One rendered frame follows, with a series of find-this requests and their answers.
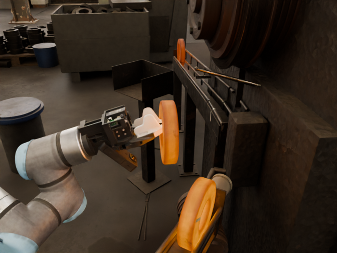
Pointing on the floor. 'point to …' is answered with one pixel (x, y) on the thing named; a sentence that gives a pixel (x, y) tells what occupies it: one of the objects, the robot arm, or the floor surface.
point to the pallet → (23, 43)
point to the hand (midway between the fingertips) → (167, 125)
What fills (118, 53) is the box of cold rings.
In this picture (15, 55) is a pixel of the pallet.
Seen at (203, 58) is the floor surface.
